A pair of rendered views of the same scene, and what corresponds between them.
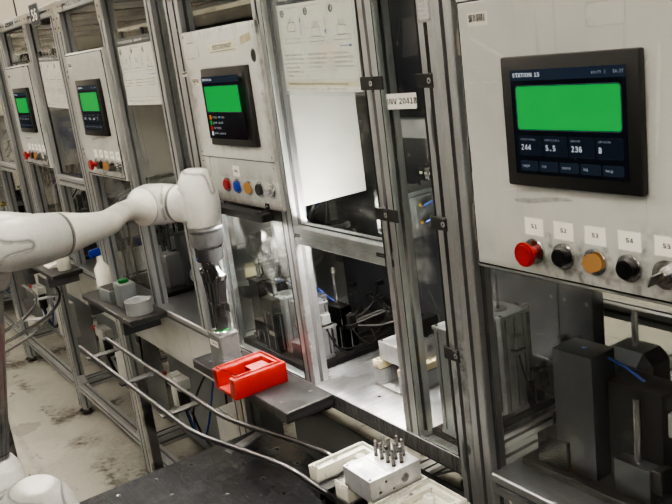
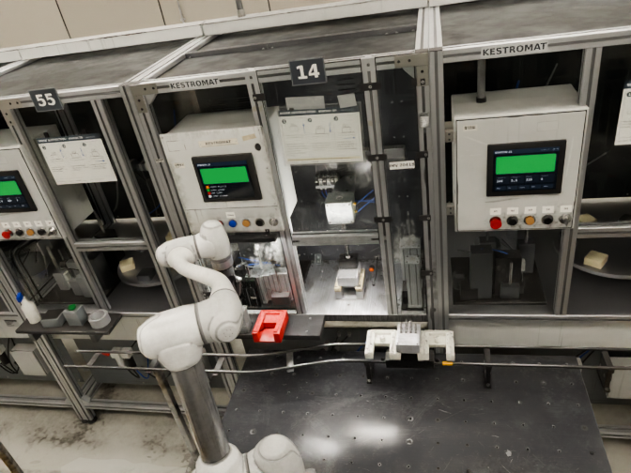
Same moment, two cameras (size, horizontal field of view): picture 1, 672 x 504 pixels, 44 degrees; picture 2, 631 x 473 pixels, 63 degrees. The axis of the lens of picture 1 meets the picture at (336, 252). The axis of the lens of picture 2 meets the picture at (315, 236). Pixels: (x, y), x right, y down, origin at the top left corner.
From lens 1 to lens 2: 1.51 m
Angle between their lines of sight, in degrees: 41
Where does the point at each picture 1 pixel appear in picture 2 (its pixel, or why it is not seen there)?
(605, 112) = (546, 164)
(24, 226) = (234, 307)
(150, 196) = (188, 250)
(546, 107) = (514, 164)
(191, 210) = (220, 249)
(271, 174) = (273, 212)
